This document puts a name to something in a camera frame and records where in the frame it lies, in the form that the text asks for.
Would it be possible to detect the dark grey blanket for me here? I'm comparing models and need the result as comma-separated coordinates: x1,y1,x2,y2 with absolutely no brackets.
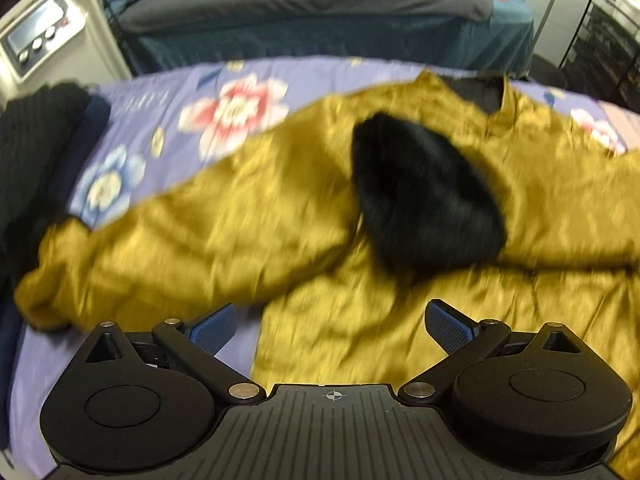
117,0,493,36

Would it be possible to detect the white machine with display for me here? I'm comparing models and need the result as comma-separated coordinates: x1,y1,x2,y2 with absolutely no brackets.
0,0,131,91

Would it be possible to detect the black knitted cloth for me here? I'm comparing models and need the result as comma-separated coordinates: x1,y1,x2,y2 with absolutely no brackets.
0,80,93,281

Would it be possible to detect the navy blue cloth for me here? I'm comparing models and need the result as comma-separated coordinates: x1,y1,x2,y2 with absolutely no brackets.
0,95,113,451

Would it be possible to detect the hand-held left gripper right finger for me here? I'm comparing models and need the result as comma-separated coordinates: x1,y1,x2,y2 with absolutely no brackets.
399,299,586,403

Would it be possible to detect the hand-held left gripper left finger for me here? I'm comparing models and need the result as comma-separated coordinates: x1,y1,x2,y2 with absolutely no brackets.
82,303,266,403

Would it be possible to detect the purple floral bedsheet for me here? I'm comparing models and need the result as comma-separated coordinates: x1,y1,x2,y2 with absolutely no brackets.
10,55,631,471

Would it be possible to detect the gold satin jacket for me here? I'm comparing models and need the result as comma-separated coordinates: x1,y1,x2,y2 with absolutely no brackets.
14,70,640,478

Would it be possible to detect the bed with teal skirt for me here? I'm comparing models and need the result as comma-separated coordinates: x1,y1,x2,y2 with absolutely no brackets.
100,0,536,78

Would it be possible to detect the black wire rack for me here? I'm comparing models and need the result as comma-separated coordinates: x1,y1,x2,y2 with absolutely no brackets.
557,0,640,106

